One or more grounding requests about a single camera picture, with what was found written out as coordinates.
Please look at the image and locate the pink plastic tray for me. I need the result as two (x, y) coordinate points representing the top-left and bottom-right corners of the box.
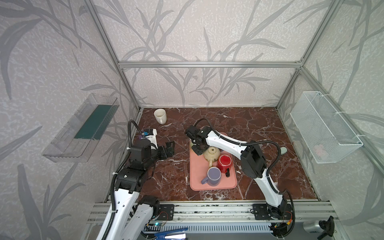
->
(190, 141), (238, 191)

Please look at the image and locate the white mug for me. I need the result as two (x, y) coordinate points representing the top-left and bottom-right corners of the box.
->
(154, 109), (167, 125)

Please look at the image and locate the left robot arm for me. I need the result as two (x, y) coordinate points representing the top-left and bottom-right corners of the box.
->
(97, 129), (175, 240)

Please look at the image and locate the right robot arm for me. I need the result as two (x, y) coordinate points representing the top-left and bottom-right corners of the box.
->
(185, 125), (288, 219)

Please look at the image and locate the red mug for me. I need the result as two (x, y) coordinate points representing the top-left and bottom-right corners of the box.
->
(217, 154), (233, 178)

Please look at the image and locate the lavender mug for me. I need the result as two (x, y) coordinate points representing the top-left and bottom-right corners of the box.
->
(201, 167), (222, 186)

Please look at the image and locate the beige teapot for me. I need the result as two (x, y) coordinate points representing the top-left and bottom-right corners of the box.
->
(203, 147), (221, 168)

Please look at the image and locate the pale green soap bar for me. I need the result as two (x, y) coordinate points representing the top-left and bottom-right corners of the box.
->
(281, 147), (288, 155)

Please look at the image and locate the silver black clamp device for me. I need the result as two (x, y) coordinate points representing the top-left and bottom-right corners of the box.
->
(303, 216), (335, 240)

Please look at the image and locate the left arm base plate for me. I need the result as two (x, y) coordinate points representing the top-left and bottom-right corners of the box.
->
(154, 204), (175, 221)

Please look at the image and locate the clear plastic wall shelf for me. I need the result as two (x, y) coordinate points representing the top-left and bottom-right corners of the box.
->
(42, 94), (120, 163)

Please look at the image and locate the blue handled tool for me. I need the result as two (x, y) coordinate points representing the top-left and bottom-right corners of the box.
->
(154, 228), (189, 240)

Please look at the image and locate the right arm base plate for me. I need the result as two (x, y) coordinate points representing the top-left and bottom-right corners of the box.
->
(251, 204), (292, 221)

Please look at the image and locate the white wire basket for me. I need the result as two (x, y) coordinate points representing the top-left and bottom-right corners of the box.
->
(290, 91), (364, 164)

